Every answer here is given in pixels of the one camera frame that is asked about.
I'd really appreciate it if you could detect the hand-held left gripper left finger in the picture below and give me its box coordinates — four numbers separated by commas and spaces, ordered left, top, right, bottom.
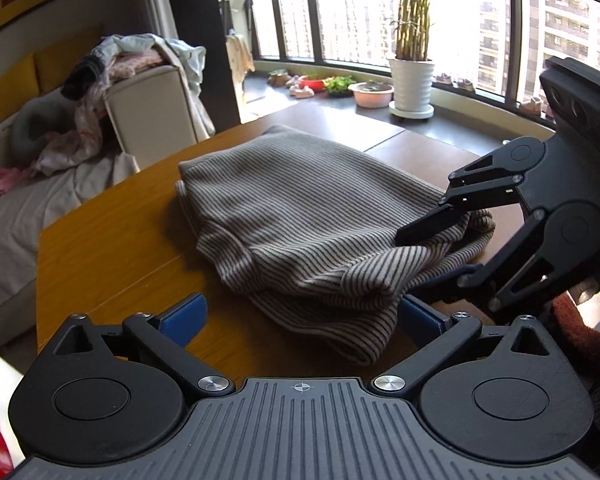
55, 293, 236, 399

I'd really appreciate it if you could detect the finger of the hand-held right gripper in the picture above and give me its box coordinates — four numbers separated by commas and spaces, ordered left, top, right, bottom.
395, 146, 523, 247
412, 210, 557, 322

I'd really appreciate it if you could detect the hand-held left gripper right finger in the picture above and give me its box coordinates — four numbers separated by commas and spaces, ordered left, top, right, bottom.
372, 296, 551, 401

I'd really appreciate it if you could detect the grey striped sweater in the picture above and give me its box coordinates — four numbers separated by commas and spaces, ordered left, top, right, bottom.
175, 124, 497, 367

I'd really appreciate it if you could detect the person's right forearm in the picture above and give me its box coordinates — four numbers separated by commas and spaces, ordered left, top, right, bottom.
547, 276, 600, 480

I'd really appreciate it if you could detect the pile of clothes on sofa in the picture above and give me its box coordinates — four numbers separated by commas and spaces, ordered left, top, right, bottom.
32, 50, 167, 177

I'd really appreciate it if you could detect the white wheeled pot saucer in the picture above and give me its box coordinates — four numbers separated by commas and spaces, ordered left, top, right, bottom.
388, 101, 435, 122

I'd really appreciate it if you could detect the pink basin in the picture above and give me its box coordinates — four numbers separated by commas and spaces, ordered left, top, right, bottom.
348, 81, 395, 110

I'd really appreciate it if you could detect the white plant pot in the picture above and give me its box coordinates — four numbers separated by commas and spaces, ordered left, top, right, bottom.
387, 57, 436, 113

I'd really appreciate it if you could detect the tray of green plants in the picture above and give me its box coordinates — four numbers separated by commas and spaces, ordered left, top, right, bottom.
325, 76, 359, 97

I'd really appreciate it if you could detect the white bed sheet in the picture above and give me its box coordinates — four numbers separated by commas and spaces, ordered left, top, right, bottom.
0, 152, 142, 351

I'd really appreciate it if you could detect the red basin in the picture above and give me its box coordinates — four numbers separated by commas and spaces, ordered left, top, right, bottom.
298, 75, 331, 94

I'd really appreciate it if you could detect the pair of pink shoes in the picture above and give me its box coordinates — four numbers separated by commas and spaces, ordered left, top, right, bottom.
288, 76, 315, 98

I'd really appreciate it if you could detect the white object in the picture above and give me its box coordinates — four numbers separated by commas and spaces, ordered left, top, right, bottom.
0, 343, 27, 467

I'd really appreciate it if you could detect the green bamboo palm plant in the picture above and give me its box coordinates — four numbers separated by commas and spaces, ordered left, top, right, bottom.
380, 0, 512, 63

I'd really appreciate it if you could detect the beige sofa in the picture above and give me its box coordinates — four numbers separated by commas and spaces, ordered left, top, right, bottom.
102, 64, 207, 171

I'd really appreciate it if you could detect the pink cloth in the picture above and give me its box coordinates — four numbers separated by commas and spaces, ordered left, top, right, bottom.
0, 167, 32, 212

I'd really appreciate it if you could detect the grey neck pillow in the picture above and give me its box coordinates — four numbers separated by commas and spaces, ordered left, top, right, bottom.
7, 95, 81, 167

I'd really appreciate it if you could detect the hanging beige towel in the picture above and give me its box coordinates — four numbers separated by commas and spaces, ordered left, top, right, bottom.
225, 34, 256, 87

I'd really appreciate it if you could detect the pale blue white garment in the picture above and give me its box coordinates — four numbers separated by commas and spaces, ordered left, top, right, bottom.
90, 34, 217, 137

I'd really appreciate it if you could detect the dark grey garment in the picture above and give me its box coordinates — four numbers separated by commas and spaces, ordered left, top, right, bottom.
61, 55, 106, 102

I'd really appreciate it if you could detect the yellow cushion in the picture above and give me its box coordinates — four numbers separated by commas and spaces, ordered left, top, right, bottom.
34, 27, 106, 97
0, 55, 38, 126

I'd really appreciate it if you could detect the beige curtain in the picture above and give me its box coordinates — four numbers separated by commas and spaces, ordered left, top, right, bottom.
142, 0, 181, 42

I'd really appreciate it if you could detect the black window frame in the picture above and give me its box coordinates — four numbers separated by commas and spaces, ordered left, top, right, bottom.
252, 0, 600, 128

